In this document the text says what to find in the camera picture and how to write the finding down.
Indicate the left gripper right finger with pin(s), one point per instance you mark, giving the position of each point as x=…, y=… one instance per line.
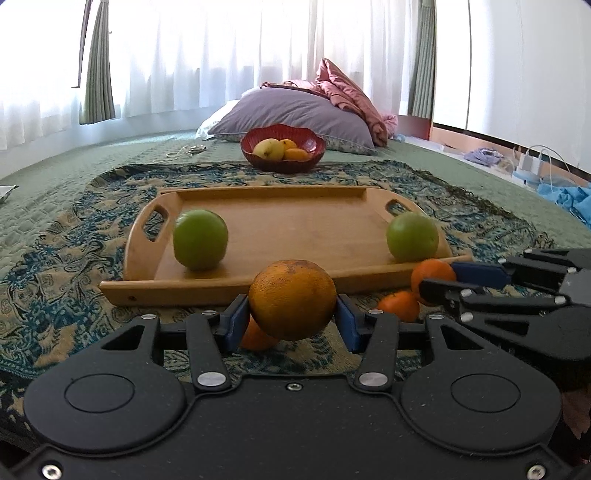
x=452, y=386

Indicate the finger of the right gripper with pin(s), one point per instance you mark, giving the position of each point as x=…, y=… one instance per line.
x=537, y=269
x=548, y=333

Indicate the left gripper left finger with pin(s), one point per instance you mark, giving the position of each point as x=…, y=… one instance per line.
x=132, y=386

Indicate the small mandarin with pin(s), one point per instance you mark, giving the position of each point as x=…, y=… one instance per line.
x=430, y=269
x=403, y=304
x=255, y=339

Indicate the large orange fruit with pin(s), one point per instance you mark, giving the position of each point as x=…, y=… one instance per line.
x=292, y=299

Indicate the green quilted bedspread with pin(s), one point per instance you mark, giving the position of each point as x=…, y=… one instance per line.
x=69, y=180

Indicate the blue cloth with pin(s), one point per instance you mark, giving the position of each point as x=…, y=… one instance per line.
x=574, y=199

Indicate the lilac cloth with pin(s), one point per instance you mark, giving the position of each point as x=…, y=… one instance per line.
x=484, y=157

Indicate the right green apple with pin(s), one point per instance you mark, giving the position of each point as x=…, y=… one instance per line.
x=412, y=237

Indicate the green apple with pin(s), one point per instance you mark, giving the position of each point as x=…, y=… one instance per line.
x=200, y=239
x=412, y=237

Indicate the left green apple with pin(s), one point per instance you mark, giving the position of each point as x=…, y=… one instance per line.
x=200, y=239

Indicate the wooden serving tray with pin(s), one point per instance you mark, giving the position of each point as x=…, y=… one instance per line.
x=340, y=228

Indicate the purple pillow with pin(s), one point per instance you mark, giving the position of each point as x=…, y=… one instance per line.
x=257, y=108

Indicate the front orange in bowl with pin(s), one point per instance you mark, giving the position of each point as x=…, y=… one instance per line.
x=296, y=154

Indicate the orange in bowl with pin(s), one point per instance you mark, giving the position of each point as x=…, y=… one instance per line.
x=288, y=144
x=296, y=154

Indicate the right green curtain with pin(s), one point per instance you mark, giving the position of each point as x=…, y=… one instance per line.
x=423, y=79

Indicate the green curtain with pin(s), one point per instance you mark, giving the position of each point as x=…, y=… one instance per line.
x=423, y=79
x=94, y=66

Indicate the pink blanket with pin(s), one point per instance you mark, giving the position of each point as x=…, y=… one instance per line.
x=344, y=93

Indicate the rear orange in bowl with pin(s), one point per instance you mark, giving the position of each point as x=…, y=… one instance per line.
x=288, y=144

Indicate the red fruit bowl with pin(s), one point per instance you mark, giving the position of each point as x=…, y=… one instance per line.
x=304, y=137

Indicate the left green curtain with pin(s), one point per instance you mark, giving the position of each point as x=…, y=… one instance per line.
x=94, y=66

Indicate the yellow mango in bowl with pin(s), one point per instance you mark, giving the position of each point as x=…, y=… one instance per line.
x=269, y=149

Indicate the white sheer curtain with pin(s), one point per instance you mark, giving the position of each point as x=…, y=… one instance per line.
x=168, y=56

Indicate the white charger with cable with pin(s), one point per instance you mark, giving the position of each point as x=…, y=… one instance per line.
x=541, y=165

